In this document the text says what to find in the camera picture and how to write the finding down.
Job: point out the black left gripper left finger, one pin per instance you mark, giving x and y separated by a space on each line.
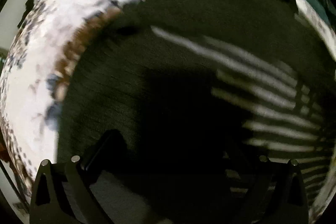
49 202

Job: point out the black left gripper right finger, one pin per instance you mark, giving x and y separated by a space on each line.
265 192

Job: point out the black striped small garment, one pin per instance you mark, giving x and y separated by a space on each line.
167 93

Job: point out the white floral bed sheet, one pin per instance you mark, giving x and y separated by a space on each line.
36 77

